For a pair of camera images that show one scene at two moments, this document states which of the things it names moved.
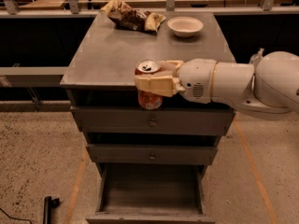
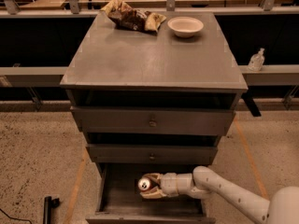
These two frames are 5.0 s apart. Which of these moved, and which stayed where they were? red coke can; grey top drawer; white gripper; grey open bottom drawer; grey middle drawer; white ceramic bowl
Moved: red coke can; white gripper
Stayed: white ceramic bowl; grey open bottom drawer; grey top drawer; grey middle drawer
